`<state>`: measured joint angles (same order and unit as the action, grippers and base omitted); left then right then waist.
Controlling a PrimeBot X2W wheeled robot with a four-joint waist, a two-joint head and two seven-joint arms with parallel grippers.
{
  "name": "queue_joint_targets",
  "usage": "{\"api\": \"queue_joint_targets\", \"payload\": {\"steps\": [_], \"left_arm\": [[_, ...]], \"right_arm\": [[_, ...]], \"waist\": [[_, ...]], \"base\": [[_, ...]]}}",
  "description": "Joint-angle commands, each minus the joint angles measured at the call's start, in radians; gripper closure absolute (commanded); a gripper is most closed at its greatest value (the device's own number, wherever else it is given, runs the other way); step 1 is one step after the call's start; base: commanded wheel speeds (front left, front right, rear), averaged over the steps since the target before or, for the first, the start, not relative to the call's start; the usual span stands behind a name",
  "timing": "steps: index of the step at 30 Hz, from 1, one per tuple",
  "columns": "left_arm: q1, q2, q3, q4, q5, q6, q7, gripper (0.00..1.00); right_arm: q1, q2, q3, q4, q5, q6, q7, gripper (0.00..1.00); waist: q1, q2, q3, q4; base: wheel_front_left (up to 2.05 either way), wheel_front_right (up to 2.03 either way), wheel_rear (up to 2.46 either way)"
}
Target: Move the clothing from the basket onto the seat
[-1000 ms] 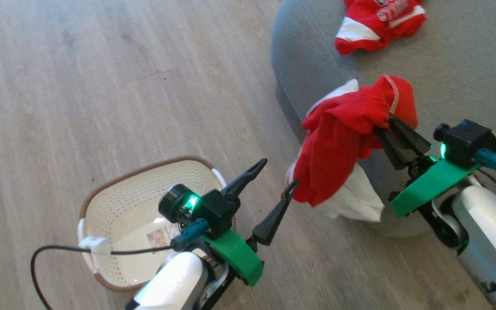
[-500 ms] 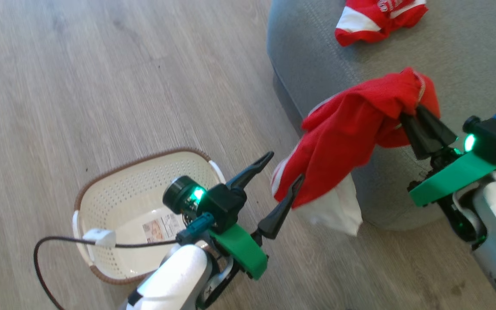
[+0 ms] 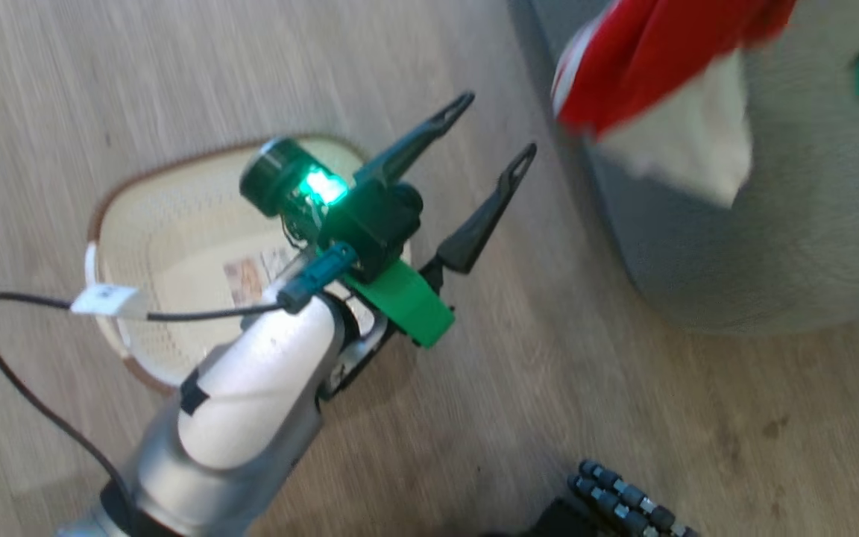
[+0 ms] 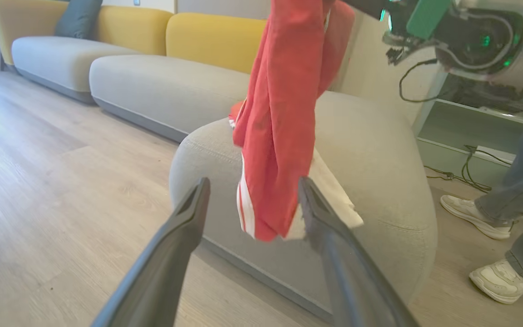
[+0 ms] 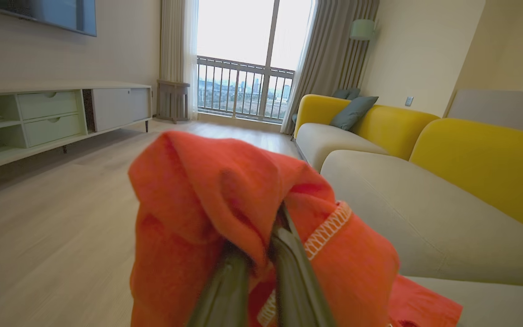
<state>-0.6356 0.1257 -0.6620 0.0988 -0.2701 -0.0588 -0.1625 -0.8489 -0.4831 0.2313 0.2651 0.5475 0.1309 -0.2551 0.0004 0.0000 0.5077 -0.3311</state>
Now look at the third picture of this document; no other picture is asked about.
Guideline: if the red and white cloth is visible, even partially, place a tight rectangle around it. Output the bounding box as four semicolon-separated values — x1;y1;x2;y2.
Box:
551;0;799;210

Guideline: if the white cable tag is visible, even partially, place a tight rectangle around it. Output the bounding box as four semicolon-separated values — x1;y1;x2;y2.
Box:
70;283;151;321

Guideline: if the grey fabric sofa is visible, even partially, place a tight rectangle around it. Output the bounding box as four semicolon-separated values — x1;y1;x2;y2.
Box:
508;0;859;336

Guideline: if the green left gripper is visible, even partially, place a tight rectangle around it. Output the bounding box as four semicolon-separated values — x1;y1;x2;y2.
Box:
355;91;538;350

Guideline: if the white laundry basket brown rim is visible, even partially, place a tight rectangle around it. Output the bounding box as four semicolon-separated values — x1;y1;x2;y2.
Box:
85;134;412;396

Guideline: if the black cable with teal plug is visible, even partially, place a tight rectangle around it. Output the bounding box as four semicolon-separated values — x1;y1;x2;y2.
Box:
0;242;359;515

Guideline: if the brown white paper sticker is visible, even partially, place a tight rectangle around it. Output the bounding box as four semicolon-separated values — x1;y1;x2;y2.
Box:
222;246;303;307

